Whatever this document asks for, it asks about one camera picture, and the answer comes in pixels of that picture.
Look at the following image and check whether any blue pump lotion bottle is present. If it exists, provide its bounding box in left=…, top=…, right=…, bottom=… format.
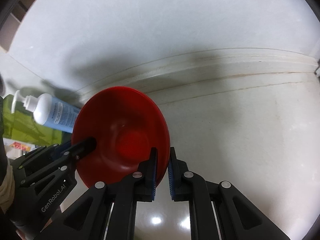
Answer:
left=11, top=90, right=80, bottom=133

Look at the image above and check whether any green dish soap bottle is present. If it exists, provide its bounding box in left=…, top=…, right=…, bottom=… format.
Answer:
left=1, top=95, right=63, bottom=146

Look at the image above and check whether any red and black bowl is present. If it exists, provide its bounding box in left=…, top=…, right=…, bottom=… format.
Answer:
left=72, top=86, right=170, bottom=187

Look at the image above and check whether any left hand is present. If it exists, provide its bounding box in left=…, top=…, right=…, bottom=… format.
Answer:
left=0, top=159, right=15, bottom=213

